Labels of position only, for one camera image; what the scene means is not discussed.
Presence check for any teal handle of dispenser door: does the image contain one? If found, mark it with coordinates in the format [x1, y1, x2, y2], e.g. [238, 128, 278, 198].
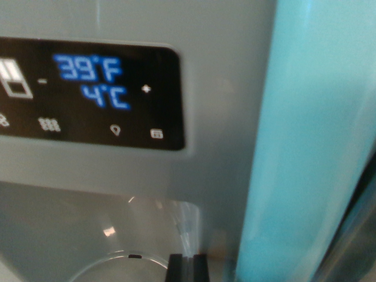
[234, 0, 376, 282]

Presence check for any grey fridge door with dispenser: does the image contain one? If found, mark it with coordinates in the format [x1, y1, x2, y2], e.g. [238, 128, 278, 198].
[0, 0, 277, 282]

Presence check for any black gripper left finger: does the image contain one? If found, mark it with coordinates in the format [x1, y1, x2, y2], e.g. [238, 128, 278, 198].
[165, 253, 189, 282]

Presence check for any black temperature display panel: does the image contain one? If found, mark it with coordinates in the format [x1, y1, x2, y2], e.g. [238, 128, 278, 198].
[0, 36, 187, 152]

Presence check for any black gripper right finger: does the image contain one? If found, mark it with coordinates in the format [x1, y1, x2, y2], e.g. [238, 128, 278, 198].
[188, 254, 211, 282]

